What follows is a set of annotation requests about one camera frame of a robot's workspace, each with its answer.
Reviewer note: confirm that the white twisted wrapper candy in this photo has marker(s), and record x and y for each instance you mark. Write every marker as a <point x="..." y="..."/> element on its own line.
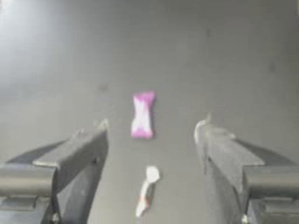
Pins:
<point x="152" y="174"/>

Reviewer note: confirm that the purple candy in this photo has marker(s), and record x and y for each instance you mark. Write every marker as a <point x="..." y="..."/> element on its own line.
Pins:
<point x="141" y="116"/>

